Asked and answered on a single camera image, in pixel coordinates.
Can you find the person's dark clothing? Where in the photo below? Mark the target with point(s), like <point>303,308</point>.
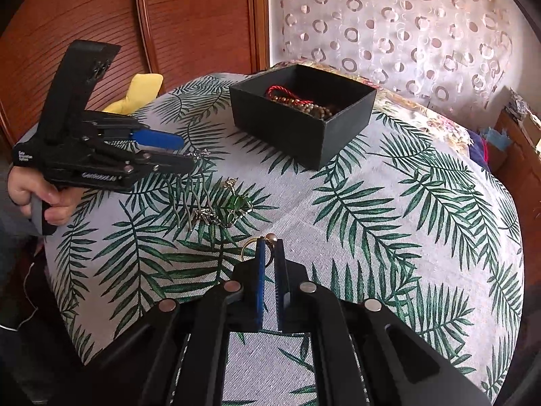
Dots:
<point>25,346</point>

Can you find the patterned paper bag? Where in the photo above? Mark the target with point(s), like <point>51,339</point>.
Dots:
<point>515,103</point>

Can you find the blue plastic bag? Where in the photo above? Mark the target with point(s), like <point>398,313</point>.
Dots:
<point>498,139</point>

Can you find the dark blue blanket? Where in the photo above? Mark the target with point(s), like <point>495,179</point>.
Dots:
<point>479,148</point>

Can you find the circle pattern sheer curtain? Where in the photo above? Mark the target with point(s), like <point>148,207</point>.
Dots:
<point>401,29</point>

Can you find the person's left hand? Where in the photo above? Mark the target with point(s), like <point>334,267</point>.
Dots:
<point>63,205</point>

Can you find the wooden cabinet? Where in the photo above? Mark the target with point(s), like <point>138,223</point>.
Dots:
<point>515,156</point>

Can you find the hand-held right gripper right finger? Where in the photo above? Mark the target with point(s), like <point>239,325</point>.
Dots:
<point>281,292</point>

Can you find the floral blanket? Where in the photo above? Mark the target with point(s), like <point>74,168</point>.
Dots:
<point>422,110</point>

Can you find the black box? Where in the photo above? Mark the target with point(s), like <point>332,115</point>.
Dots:
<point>287,135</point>

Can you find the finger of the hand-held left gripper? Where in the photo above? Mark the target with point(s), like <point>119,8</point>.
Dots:
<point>156,138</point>
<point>177,164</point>

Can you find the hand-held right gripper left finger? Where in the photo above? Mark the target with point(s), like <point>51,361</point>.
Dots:
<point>260,287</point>

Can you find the wooden wardrobe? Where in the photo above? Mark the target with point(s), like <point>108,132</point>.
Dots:
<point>190,17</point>

